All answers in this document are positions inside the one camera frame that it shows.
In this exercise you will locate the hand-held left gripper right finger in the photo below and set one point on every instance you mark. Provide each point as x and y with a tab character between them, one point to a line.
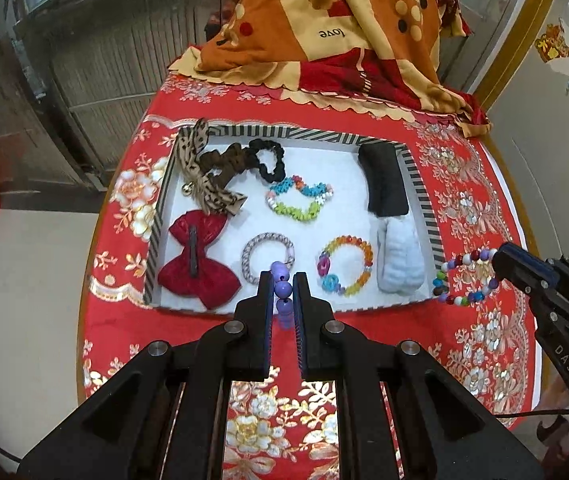
299	325

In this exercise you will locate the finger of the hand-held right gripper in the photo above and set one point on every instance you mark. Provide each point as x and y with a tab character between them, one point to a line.
529	260
511	272

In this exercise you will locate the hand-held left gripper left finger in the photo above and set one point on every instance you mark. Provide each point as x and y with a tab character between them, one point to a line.
266	320

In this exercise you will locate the red bow hair clip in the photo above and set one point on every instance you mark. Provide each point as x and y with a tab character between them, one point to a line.
199	265

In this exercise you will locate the striped cardboard tray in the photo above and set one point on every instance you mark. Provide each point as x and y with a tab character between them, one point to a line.
314	220

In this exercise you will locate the light blue fluffy scrunchie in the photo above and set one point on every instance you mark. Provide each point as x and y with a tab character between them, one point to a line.
399	260

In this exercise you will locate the black scrunchie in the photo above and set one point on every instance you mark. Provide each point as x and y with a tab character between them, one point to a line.
264	172

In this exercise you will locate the black cloth headband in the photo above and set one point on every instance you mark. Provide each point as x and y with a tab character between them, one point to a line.
384	180

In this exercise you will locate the brown scrunchie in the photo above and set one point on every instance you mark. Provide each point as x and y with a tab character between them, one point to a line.
224	162

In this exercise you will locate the red floral tablecloth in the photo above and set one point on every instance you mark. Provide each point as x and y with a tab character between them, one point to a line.
474	210

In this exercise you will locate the orange patterned blanket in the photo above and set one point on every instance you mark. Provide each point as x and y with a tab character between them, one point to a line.
289	15

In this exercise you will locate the metal grille door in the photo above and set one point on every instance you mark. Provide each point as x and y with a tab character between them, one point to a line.
104	60

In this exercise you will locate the colourful wall sticker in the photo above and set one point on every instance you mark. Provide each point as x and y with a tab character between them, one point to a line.
554	45

